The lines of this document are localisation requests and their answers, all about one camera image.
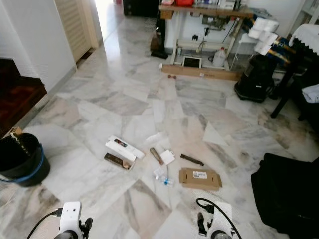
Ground dark brown stick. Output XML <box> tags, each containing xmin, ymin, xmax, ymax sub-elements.
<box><xmin>180</xmin><ymin>154</ymin><xmax>205</xmax><ymax>167</ymax></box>

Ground small clear plastic packet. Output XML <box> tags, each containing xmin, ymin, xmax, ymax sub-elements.
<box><xmin>153</xmin><ymin>167</ymin><xmax>166</xmax><ymax>179</ymax></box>

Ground dark brown flat box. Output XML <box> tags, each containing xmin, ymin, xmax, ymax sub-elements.
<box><xmin>104</xmin><ymin>152</ymin><xmax>133</xmax><ymax>171</ymax></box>

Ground brown paper tube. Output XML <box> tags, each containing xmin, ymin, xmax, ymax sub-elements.
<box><xmin>149</xmin><ymin>147</ymin><xmax>165</xmax><ymax>166</ymax></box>

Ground black plastic bucket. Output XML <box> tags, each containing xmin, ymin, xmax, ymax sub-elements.
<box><xmin>0</xmin><ymin>133</ymin><xmax>51</xmax><ymax>188</ymax></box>

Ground clear plastic wrapper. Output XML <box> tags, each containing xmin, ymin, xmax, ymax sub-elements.
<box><xmin>144</xmin><ymin>131</ymin><xmax>166</xmax><ymax>146</ymax></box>

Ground brown cardboard strip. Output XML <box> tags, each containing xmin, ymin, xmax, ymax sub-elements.
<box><xmin>10</xmin><ymin>127</ymin><xmax>30</xmax><ymax>155</ymax></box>

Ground dark wooden staircase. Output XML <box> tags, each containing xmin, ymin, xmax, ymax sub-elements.
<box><xmin>0</xmin><ymin>58</ymin><xmax>47</xmax><ymax>136</ymax></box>

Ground long cardboard box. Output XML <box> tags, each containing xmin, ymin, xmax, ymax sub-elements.
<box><xmin>160</xmin><ymin>64</ymin><xmax>243</xmax><ymax>82</ymax></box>

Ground black canister vacuum cleaner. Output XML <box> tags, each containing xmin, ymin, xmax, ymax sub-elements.
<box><xmin>234</xmin><ymin>53</ymin><xmax>278</xmax><ymax>104</ymax></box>

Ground white framed tablet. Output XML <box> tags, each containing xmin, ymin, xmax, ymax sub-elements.
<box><xmin>181</xmin><ymin>56</ymin><xmax>203</xmax><ymax>69</ymax></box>

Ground white plastic jug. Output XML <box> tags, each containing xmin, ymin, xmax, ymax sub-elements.
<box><xmin>212</xmin><ymin>47</ymin><xmax>228</xmax><ymax>68</ymax></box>

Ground black wooden bench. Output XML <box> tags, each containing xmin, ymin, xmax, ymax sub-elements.
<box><xmin>271</xmin><ymin>50</ymin><xmax>319</xmax><ymax>121</ymax></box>

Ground black upright vacuum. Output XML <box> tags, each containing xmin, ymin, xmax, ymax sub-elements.
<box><xmin>149</xmin><ymin>14</ymin><xmax>169</xmax><ymax>60</ymax></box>

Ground blue packaged goods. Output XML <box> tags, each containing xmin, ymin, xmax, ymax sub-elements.
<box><xmin>274</xmin><ymin>37</ymin><xmax>297</xmax><ymax>63</ymax></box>

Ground toilet paper roll pack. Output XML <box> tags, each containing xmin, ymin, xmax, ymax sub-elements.
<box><xmin>249</xmin><ymin>17</ymin><xmax>279</xmax><ymax>56</ymax></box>

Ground wooden louvre door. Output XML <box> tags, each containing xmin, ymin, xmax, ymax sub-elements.
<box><xmin>54</xmin><ymin>0</ymin><xmax>101</xmax><ymax>63</ymax></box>

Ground wooden top work table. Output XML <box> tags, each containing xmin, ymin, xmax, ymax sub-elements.
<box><xmin>158</xmin><ymin>4</ymin><xmax>255</xmax><ymax>73</ymax></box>

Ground black cabinet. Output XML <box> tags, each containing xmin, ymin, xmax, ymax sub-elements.
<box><xmin>122</xmin><ymin>0</ymin><xmax>160</xmax><ymax>18</ymax></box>

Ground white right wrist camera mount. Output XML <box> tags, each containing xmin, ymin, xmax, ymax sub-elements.
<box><xmin>209</xmin><ymin>202</ymin><xmax>234</xmax><ymax>236</ymax></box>

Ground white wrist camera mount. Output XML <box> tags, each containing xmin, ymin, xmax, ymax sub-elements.
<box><xmin>60</xmin><ymin>201</ymin><xmax>83</xmax><ymax>234</ymax></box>
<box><xmin>209</xmin><ymin>202</ymin><xmax>234</xmax><ymax>236</ymax></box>

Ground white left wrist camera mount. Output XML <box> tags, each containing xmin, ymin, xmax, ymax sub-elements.
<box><xmin>60</xmin><ymin>201</ymin><xmax>83</xmax><ymax>234</ymax></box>

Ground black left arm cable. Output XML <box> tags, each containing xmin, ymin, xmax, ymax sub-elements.
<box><xmin>26</xmin><ymin>208</ymin><xmax>63</xmax><ymax>239</ymax></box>

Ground wire cage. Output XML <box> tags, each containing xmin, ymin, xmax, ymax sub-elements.
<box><xmin>228</xmin><ymin>34</ymin><xmax>255</xmax><ymax>71</ymax></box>

